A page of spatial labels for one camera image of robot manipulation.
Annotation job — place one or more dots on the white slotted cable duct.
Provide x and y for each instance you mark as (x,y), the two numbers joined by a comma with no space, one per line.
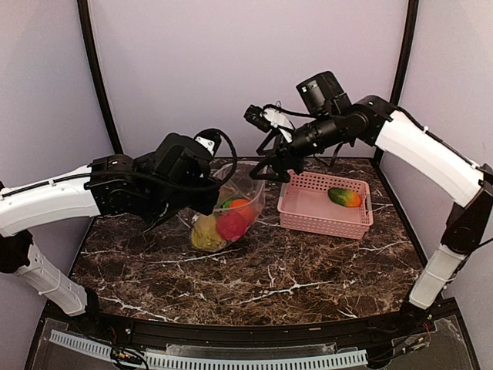
(202,357)

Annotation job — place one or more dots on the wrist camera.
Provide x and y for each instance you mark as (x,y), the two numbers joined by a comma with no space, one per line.
(323,95)
(177,154)

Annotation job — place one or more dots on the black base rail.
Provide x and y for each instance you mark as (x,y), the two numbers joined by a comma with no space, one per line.
(135,332)

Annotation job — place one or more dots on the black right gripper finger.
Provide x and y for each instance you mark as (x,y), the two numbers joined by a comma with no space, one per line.
(270,168)
(269,145)

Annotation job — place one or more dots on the left black frame post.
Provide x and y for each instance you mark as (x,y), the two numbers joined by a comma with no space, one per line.
(96,74)

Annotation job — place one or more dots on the right black frame post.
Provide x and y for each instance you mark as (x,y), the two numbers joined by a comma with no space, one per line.
(405,52)

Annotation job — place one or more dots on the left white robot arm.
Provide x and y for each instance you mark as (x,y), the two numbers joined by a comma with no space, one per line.
(45,202)

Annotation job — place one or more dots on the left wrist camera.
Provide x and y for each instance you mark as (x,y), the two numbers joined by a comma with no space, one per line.
(177,154)

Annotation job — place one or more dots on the yellow toy banana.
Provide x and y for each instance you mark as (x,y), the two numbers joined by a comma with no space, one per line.
(205,237)

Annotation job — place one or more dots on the pink plastic basket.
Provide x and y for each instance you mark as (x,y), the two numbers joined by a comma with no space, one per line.
(304,205)

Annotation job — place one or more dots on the red toy apple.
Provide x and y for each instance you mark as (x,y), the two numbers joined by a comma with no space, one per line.
(231,226)

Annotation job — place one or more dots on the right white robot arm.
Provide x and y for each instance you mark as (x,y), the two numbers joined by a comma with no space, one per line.
(393,130)

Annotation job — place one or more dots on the green orange toy mango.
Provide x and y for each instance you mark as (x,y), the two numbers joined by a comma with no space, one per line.
(344,197)

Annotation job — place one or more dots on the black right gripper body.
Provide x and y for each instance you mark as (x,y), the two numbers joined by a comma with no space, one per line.
(327,132)

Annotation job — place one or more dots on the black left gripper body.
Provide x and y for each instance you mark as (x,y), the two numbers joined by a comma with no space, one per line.
(180,200)

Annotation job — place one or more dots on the black frame post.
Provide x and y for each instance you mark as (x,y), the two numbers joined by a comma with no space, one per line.
(405,52)
(96,74)

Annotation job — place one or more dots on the orange toy fruit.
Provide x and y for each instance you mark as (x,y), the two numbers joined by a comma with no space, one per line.
(243,208)

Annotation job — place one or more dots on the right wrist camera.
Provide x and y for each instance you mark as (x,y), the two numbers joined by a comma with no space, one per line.
(323,95)

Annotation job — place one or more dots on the clear zip top bag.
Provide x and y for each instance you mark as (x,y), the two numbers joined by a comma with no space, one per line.
(240,185)

